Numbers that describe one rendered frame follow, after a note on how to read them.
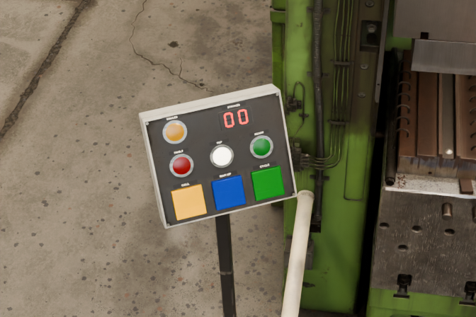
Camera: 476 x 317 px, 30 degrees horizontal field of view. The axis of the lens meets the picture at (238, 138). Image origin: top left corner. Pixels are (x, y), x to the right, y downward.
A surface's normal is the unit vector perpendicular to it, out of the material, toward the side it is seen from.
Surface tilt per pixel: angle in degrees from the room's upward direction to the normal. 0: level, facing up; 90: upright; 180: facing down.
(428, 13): 90
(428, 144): 0
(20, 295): 0
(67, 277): 0
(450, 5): 90
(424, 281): 90
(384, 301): 90
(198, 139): 60
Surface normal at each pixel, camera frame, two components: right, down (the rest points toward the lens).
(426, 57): -0.15, 0.72
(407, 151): -0.04, -0.69
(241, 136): 0.22, 0.25
